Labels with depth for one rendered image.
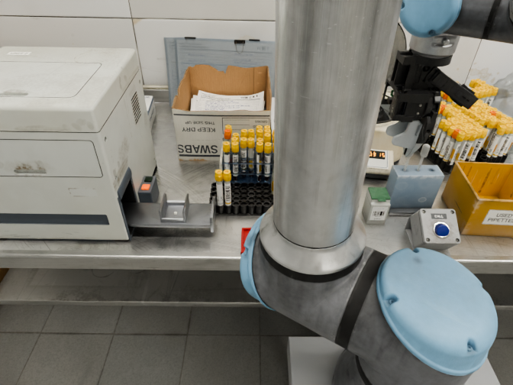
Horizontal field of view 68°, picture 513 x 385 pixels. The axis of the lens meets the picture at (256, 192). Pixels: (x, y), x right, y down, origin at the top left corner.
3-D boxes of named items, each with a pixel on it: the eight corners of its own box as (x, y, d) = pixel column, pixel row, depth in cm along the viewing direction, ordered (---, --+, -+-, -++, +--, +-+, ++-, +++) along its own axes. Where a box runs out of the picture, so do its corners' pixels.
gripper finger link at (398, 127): (379, 147, 81) (389, 107, 75) (405, 146, 81) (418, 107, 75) (382, 154, 79) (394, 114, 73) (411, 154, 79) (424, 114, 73)
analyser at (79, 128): (-9, 240, 77) (-92, 104, 58) (49, 163, 98) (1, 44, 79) (143, 242, 77) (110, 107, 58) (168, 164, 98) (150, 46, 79)
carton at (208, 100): (176, 161, 100) (169, 108, 90) (191, 110, 122) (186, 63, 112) (270, 162, 100) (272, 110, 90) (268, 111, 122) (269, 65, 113)
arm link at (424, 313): (450, 438, 38) (506, 373, 30) (327, 366, 44) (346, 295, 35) (471, 344, 46) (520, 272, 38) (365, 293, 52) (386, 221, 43)
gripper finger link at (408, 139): (383, 156, 78) (394, 115, 72) (411, 156, 78) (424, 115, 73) (388, 164, 76) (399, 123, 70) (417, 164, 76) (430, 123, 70)
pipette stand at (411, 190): (388, 215, 85) (400, 180, 78) (379, 195, 90) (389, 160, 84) (433, 215, 85) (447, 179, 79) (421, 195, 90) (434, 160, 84)
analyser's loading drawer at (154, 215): (112, 231, 77) (106, 211, 73) (121, 208, 82) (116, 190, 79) (213, 232, 77) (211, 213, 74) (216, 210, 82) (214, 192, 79)
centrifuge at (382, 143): (308, 173, 97) (314, 131, 89) (314, 118, 119) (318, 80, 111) (406, 183, 94) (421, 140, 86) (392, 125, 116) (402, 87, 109)
